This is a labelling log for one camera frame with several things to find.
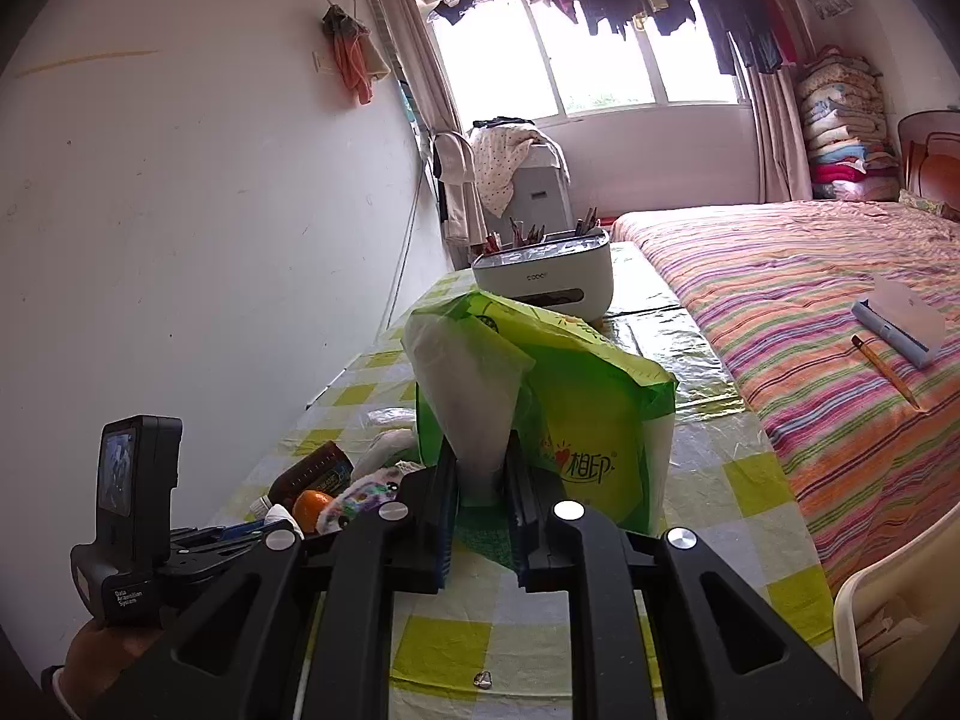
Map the orange small ball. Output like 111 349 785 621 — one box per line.
293 489 334 535

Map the orange cloth hanging on wall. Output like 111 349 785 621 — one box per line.
320 5 391 106

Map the person's left hand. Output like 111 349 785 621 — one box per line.
52 619 161 718

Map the bed with striped sheet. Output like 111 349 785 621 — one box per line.
612 202 958 589

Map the white desktop organizer box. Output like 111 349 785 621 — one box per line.
472 221 613 322

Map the pink curtain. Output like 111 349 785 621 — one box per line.
740 64 814 203
381 0 460 132

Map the colourful fluffy white ball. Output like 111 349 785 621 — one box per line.
316 461 423 535

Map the cream plastic trash bin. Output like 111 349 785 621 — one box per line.
833 509 958 718

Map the left hand-held gripper device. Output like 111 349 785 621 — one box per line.
70 415 263 631

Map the crumpled white tissue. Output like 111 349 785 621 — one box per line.
352 429 418 481

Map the white air cooler unit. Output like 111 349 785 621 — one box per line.
506 143 574 232

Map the pink curtain right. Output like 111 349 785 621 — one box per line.
740 64 814 203

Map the yellow pencil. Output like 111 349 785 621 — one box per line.
851 335 921 410

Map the dark wooden headboard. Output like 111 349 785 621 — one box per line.
898 109 960 211

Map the pink curtain left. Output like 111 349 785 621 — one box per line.
381 0 460 132

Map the brown bottle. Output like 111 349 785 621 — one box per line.
249 440 353 518

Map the floral cloth on cooler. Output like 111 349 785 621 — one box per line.
469 124 551 218

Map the green tissue pack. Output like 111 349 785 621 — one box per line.
402 289 677 567

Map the checkered plastic tablecloth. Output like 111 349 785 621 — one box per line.
213 242 835 718

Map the stack of folded quilts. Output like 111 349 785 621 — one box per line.
796 46 900 202

